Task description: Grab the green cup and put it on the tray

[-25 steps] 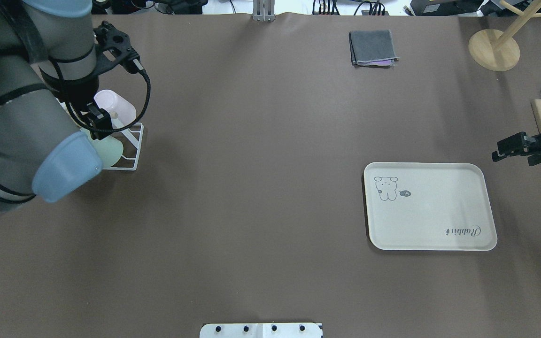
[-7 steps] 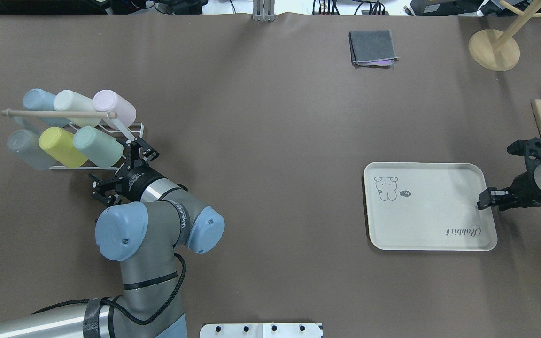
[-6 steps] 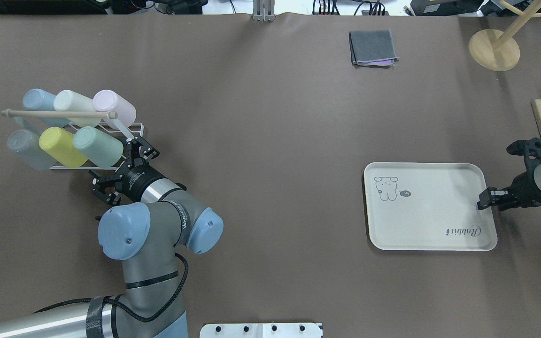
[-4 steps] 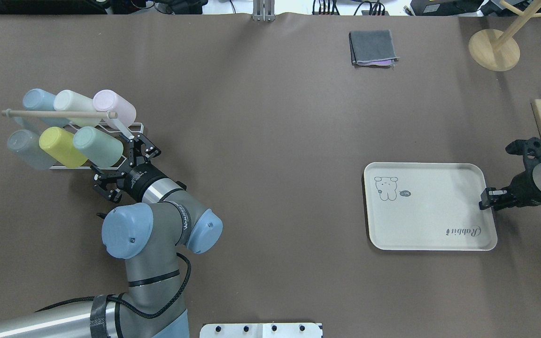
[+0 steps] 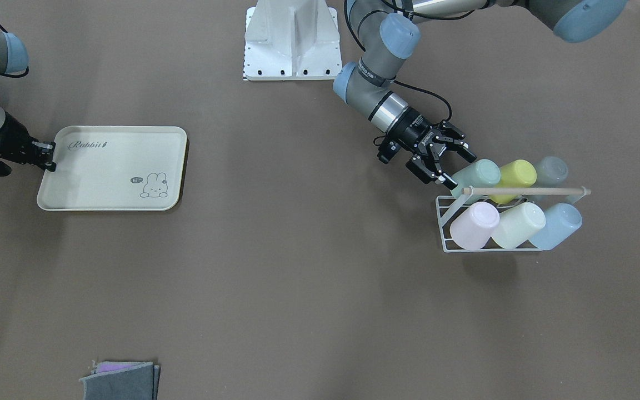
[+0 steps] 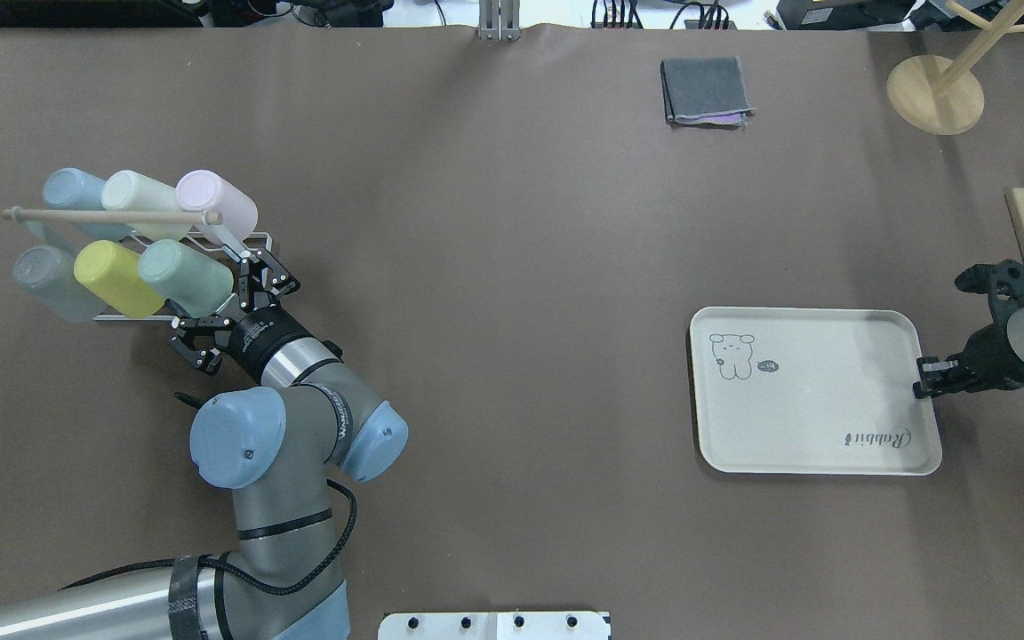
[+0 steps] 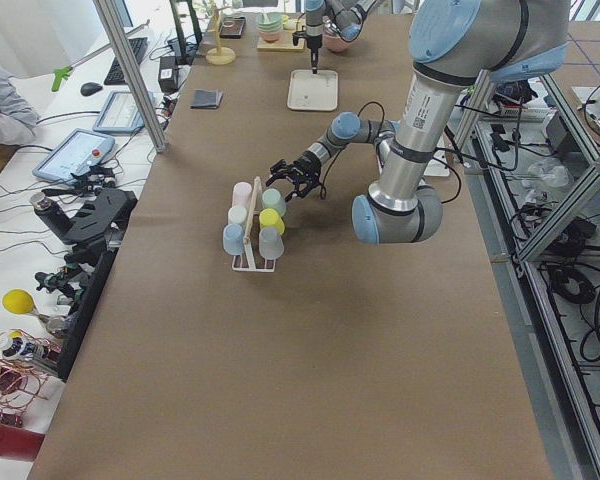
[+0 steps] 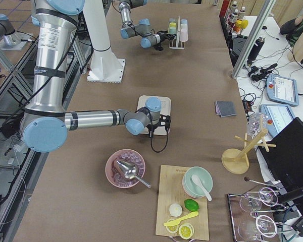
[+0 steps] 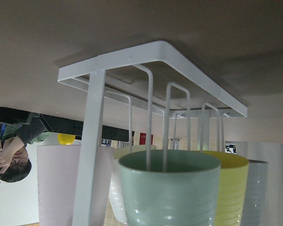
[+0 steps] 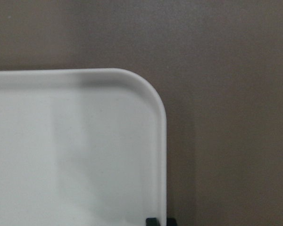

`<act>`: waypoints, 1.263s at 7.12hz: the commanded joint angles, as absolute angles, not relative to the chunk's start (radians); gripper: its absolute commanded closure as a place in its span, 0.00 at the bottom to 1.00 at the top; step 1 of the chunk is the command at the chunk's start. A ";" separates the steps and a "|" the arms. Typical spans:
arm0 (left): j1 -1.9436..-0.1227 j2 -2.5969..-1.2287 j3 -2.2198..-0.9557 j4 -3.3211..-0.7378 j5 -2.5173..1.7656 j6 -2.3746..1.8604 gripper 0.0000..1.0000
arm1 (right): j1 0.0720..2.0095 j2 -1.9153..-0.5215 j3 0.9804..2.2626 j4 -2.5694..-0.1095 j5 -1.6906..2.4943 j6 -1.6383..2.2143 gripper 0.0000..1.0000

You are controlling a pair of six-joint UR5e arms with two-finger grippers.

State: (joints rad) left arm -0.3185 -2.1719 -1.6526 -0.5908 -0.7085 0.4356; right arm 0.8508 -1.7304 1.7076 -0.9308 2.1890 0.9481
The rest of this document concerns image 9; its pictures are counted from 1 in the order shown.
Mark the cream cup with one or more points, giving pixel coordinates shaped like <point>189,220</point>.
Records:
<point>115,191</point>

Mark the pink cup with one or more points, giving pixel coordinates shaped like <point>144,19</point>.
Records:
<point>57,175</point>

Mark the yellow ball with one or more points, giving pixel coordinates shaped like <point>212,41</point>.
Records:
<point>66,139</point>

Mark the person with glasses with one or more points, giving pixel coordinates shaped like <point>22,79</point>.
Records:
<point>15,164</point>

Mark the white wire cup rack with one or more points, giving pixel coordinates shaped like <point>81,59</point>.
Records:
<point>140,72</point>

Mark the green cup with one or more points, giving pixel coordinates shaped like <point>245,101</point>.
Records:
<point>183,195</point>

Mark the yellow cup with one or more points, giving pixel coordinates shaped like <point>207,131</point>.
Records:
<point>232,188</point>

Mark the grey cup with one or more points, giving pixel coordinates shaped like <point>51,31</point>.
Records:
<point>255,193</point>

